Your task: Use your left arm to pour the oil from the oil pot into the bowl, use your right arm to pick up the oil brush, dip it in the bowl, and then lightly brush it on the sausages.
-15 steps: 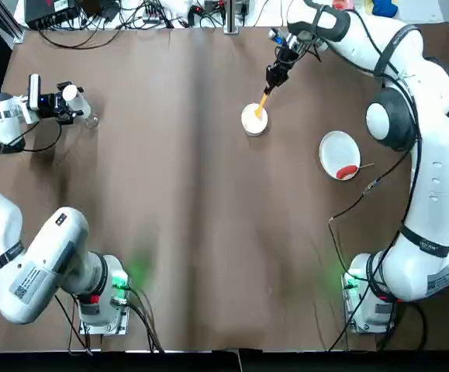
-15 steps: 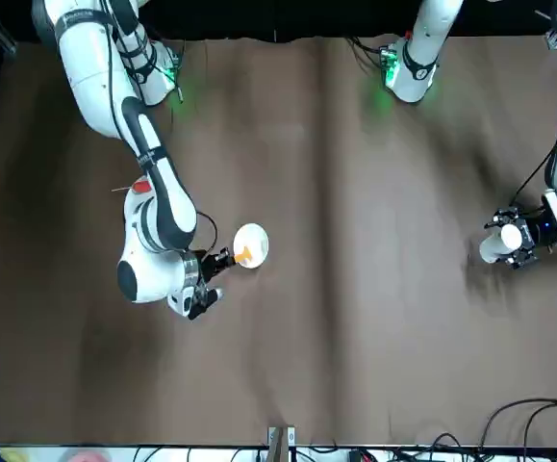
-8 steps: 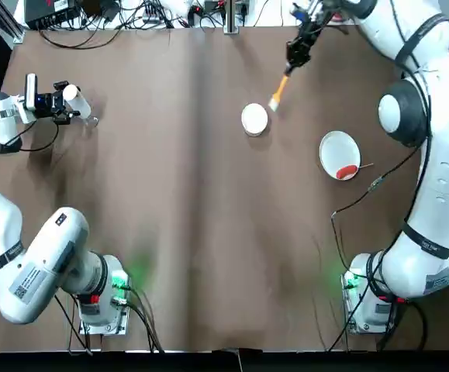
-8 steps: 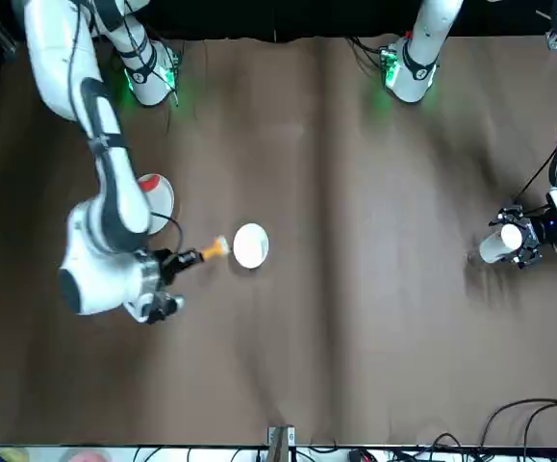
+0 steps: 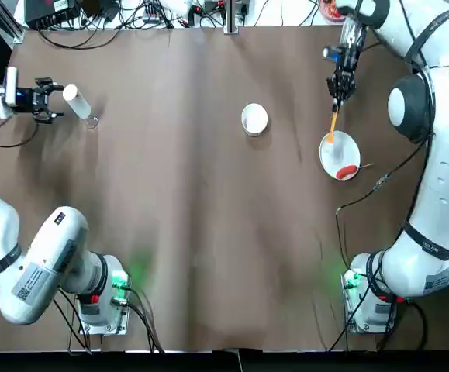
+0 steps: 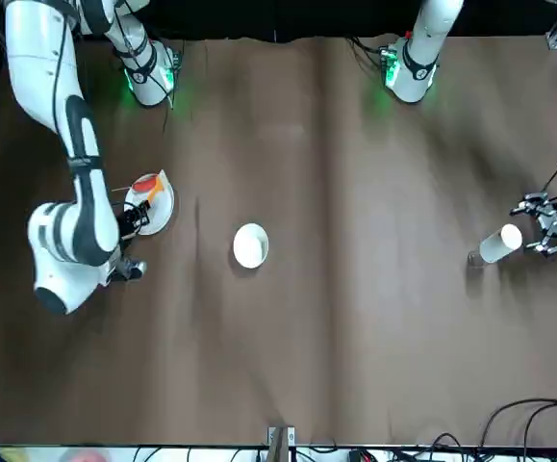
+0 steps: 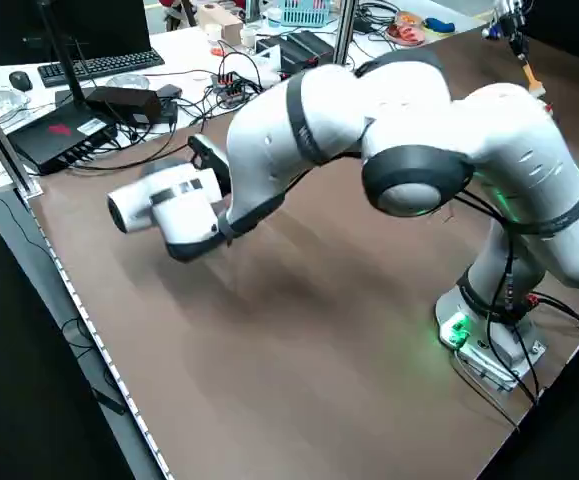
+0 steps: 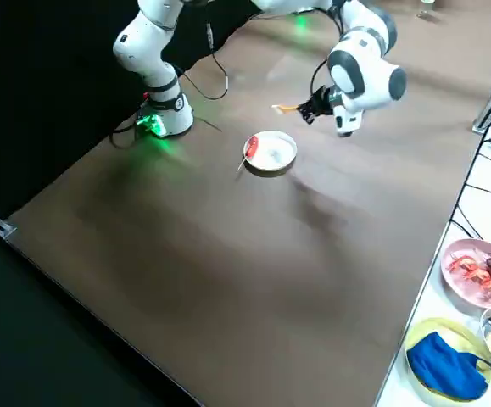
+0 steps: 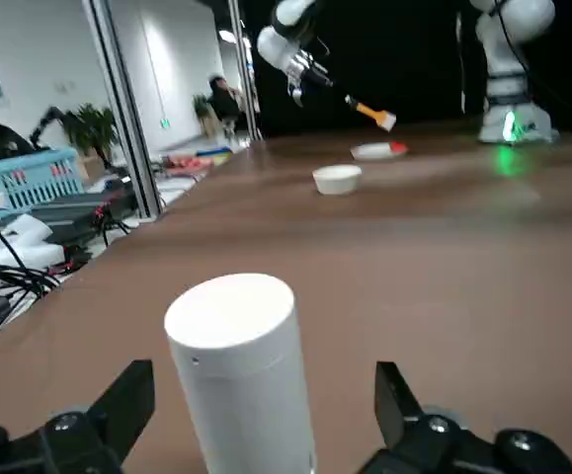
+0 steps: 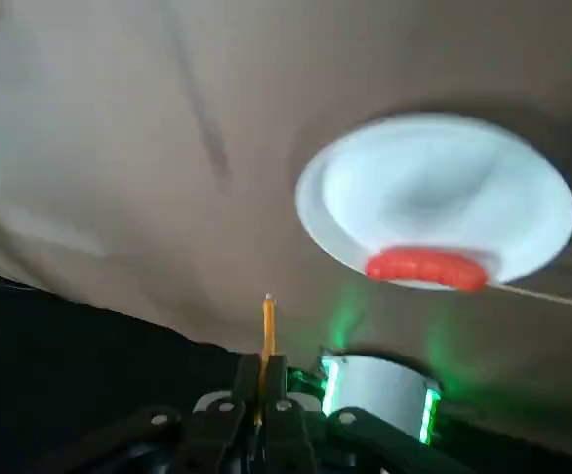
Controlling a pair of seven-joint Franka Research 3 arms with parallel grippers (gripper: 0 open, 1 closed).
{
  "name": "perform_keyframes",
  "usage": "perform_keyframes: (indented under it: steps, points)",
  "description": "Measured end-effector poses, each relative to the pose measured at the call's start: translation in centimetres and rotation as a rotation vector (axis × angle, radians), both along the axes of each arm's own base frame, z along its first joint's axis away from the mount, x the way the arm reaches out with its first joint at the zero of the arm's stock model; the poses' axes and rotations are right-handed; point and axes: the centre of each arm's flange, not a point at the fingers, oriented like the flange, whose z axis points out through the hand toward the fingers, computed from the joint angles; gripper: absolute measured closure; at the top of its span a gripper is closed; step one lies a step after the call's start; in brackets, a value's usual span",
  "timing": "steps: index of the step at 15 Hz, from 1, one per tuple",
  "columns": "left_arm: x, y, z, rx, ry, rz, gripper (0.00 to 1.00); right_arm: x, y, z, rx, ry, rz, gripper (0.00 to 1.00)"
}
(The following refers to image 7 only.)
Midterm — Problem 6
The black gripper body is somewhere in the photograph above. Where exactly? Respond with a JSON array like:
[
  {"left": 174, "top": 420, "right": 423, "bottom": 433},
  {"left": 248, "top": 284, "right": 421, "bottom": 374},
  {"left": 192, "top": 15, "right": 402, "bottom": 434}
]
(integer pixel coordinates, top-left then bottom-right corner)
[
  {"left": 187, "top": 133, "right": 233, "bottom": 195},
  {"left": 486, "top": 14, "right": 524, "bottom": 49}
]

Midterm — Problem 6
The blue cloth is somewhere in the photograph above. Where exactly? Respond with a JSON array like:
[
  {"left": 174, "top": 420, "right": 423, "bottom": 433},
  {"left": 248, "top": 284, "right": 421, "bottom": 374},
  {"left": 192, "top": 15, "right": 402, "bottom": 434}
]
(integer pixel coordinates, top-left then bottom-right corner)
[{"left": 424, "top": 16, "right": 456, "bottom": 34}]

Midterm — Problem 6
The hub with red plugs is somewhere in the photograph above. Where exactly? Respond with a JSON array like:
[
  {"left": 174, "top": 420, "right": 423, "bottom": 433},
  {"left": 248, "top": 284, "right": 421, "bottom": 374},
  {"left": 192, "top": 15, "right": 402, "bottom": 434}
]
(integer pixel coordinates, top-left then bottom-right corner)
[{"left": 211, "top": 71, "right": 265, "bottom": 107}]

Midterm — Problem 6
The black power brick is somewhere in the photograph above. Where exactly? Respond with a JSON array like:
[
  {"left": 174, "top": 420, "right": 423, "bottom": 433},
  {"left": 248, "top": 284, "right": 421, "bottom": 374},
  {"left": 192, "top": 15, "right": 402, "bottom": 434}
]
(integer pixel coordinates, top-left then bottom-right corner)
[{"left": 84, "top": 85, "right": 165, "bottom": 127}]

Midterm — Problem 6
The clear glass dish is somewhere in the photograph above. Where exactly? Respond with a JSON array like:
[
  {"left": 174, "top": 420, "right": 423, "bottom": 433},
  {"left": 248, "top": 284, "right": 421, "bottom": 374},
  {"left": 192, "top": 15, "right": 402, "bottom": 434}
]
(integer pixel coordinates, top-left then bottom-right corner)
[{"left": 104, "top": 73, "right": 151, "bottom": 94}]

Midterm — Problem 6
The pink plate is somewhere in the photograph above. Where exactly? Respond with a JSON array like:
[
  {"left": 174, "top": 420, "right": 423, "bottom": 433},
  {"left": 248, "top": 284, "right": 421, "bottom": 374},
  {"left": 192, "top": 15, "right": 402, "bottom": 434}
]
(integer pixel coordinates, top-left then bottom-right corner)
[{"left": 386, "top": 18, "right": 427, "bottom": 47}]

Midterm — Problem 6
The cardboard box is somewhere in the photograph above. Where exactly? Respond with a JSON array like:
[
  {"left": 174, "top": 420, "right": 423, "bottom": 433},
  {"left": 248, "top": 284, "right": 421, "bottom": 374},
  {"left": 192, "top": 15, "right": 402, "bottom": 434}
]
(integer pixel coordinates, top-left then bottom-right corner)
[{"left": 196, "top": 7, "right": 245, "bottom": 44}]

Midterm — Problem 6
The black keyboard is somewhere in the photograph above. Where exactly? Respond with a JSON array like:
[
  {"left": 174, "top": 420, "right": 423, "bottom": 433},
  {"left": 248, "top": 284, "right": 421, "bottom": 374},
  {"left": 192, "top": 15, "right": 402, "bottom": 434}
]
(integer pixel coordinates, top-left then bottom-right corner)
[{"left": 36, "top": 50, "right": 166, "bottom": 89}]

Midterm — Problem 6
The black power supply box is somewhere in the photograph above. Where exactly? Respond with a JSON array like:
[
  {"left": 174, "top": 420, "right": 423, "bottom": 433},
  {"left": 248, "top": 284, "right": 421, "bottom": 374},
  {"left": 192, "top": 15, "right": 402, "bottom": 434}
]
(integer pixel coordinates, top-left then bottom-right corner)
[{"left": 278, "top": 30, "right": 338, "bottom": 70}]

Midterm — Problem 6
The black box with red logo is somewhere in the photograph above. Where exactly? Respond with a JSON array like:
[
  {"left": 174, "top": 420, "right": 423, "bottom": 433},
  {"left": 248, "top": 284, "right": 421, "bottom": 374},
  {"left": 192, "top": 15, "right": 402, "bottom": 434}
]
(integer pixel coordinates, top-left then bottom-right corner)
[{"left": 6, "top": 99, "right": 120, "bottom": 176}]

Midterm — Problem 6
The black stand pole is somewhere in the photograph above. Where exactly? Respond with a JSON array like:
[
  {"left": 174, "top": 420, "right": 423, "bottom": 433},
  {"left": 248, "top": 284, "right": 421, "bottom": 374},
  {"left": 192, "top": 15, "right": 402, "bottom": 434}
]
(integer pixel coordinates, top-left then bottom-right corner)
[{"left": 38, "top": 0, "right": 93, "bottom": 109}]

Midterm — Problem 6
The blue plastic basket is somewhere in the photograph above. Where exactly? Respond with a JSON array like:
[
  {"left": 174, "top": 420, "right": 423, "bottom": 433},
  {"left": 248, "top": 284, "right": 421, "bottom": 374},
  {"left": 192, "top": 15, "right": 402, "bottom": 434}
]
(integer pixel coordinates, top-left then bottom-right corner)
[{"left": 279, "top": 0, "right": 334, "bottom": 27}]

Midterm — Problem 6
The black computer monitor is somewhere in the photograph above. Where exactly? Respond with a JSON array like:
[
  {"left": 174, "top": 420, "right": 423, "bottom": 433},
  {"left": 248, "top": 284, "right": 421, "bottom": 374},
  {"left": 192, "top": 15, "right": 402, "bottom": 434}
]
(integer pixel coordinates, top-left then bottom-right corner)
[{"left": 0, "top": 0, "right": 153, "bottom": 67}]

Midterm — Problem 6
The black computer mouse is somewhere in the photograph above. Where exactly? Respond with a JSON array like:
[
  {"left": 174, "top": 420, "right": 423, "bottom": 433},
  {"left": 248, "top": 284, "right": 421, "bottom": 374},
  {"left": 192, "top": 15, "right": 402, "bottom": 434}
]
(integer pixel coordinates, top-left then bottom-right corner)
[{"left": 8, "top": 70, "right": 34, "bottom": 93}]

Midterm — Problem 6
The clear plastic container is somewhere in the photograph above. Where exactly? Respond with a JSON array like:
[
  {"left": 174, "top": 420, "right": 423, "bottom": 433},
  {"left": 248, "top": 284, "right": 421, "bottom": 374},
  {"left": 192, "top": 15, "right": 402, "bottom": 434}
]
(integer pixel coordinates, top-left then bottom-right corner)
[{"left": 0, "top": 85, "right": 33, "bottom": 124}]

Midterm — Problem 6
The aluminium frame post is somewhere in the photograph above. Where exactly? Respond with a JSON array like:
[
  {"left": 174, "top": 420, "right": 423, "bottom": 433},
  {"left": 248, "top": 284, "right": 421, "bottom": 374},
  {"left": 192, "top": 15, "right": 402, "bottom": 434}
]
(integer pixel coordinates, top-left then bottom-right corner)
[{"left": 332, "top": 0, "right": 359, "bottom": 66}]

